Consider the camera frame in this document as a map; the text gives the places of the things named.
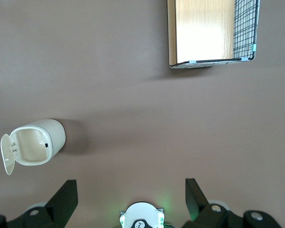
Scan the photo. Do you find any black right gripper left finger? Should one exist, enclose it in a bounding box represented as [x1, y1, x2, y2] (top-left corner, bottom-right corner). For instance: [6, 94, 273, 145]
[0, 179, 78, 228]

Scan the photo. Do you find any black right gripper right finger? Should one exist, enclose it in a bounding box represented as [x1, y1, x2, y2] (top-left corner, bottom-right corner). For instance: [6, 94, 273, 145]
[182, 178, 284, 228]

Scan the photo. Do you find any white trash can body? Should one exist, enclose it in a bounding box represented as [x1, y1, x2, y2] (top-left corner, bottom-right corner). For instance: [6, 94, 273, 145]
[9, 118, 67, 167]

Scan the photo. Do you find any white trash can lid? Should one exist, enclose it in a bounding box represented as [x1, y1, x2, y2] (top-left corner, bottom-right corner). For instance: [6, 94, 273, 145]
[0, 133, 17, 176]

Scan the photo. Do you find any brown table cloth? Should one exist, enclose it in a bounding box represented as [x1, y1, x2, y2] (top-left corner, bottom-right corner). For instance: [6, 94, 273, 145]
[0, 0, 285, 228]

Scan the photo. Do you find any wooden shelf box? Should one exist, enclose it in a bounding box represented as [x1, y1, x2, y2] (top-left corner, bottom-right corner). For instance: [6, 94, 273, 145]
[167, 0, 236, 69]

